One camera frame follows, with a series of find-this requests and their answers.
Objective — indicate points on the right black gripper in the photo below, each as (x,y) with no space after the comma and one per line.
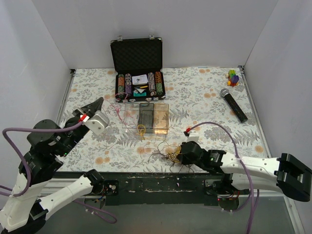
(183,156)

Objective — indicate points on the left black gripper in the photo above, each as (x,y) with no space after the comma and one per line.
(81,112)

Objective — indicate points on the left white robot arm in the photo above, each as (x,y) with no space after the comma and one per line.
(39,149)

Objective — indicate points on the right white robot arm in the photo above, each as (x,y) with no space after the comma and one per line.
(285,174)

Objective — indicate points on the orange poker chip row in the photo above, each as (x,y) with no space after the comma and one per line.
(121,85)

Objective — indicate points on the purple poker chip row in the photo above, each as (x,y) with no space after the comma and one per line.
(128,84)

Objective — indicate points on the teal card box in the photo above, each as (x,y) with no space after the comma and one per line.
(139,92)

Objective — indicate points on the floral table mat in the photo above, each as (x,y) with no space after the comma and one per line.
(193,95)

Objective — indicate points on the clear plastic organizer box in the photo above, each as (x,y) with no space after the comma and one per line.
(146,118)

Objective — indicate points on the white playing card deck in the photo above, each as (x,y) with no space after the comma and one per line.
(140,80)

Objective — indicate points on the black handheld microphone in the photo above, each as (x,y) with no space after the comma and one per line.
(225,93)

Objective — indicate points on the black poker chip case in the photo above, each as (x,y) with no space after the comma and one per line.
(138,57)

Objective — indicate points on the grey poker chip row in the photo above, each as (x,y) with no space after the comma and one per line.
(151,84)

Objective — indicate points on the orange green chip row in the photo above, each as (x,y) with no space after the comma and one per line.
(158,81)

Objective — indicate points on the colourful toy block train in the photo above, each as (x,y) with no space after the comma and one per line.
(233,78)

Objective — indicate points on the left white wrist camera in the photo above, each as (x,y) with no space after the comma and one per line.
(97,123)

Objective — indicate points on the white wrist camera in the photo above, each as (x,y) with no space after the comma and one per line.
(191,135)
(97,123)

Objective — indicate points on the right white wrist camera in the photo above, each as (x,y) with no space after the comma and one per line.
(191,135)

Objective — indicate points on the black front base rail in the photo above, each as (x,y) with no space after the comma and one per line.
(161,188)

